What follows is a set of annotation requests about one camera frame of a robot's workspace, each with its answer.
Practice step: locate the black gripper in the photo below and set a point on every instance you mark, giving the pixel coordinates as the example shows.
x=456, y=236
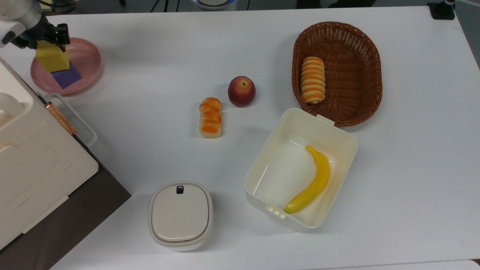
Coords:
x=41, y=32

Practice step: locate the yellow cube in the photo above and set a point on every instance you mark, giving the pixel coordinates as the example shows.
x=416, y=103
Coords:
x=52, y=58

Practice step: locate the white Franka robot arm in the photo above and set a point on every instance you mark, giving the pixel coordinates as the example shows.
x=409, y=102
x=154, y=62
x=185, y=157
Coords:
x=17, y=17

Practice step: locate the purple cube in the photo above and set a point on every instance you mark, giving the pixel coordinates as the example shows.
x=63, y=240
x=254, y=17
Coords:
x=66, y=77

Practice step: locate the pink plate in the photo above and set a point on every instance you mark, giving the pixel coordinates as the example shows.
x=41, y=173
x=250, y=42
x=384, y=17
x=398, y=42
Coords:
x=84, y=62

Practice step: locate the large cream plastic cabinet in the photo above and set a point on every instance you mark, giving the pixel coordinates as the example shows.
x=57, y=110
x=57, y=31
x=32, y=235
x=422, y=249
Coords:
x=33, y=161

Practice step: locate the dark brown drawer base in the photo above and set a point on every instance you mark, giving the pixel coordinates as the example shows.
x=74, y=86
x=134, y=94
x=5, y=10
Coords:
x=75, y=217

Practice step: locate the orange glazed bread loaf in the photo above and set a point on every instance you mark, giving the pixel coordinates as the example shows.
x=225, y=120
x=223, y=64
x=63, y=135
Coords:
x=210, y=117

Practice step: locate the red apple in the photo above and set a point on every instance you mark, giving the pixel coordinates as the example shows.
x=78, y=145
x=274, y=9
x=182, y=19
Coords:
x=242, y=91

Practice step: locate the small cream lidded trash can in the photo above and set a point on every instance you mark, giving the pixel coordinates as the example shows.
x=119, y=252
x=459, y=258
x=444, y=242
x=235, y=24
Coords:
x=180, y=215

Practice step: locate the striped orange white bread roll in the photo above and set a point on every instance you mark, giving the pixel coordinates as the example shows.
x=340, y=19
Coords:
x=313, y=79

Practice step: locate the white plastic container box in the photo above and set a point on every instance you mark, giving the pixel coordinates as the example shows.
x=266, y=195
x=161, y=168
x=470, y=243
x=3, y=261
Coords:
x=300, y=168

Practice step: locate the yellow toy banana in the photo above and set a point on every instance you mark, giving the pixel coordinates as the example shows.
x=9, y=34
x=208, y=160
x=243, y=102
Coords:
x=313, y=183

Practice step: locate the brown wicker basket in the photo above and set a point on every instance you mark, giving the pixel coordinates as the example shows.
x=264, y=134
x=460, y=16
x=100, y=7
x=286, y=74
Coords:
x=348, y=71

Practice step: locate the black camera stand base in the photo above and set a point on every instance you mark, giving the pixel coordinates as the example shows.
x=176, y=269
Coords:
x=441, y=10

